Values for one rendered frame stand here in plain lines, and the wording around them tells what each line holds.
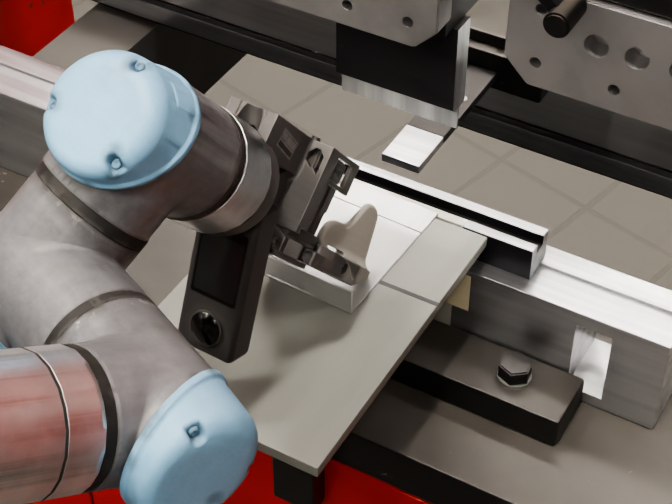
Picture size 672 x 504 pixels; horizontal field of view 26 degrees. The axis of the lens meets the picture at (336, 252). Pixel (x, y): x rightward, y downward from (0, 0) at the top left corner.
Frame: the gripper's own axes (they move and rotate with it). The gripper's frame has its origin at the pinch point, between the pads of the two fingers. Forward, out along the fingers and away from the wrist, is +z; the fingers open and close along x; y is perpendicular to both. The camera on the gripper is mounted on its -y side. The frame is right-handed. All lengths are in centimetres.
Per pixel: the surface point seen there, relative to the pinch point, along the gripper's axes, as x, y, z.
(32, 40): 88, 15, 73
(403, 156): 1.5, 11.2, 10.2
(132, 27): 44, 16, 30
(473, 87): 1.2, 19.9, 17.5
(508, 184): 40, 31, 159
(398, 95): 0.3, 14.3, 1.3
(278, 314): 0.2, -4.6, -2.5
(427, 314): -9.0, -0.1, 1.3
